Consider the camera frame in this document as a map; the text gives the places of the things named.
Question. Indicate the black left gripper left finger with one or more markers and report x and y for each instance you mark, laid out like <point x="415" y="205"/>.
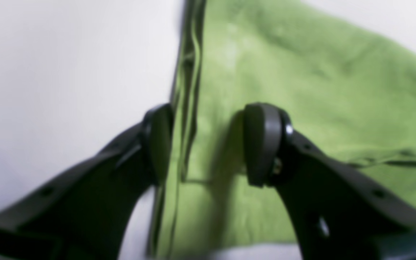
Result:
<point x="82" y="213"/>

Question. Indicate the green T-shirt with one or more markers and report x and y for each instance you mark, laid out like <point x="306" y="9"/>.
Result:
<point x="350" y="91"/>

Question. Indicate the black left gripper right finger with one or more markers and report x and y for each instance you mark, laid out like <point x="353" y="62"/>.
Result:
<point x="337" y="212"/>

